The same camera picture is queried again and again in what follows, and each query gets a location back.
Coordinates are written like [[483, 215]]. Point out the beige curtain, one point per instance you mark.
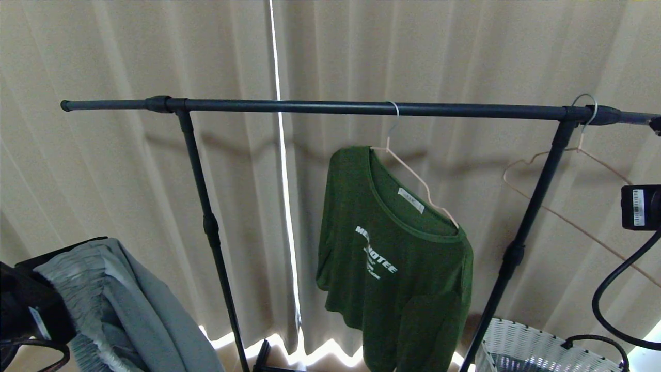
[[129, 181]]

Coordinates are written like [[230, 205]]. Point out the white laundry basket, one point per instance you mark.
[[516, 341]]

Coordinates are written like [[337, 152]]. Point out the black clothes rack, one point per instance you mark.
[[310, 107]]

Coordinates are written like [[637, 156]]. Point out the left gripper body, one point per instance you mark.
[[26, 305]]

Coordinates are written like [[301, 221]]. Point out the pink clothes hanger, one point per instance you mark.
[[568, 220], [426, 186]]

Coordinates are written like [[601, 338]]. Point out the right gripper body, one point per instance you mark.
[[643, 206]]

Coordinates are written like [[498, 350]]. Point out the pale grey shorts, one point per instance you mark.
[[144, 320]]

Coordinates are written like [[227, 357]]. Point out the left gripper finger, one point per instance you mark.
[[67, 250]]

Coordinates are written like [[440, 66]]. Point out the green printed t-shirt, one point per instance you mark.
[[403, 284]]

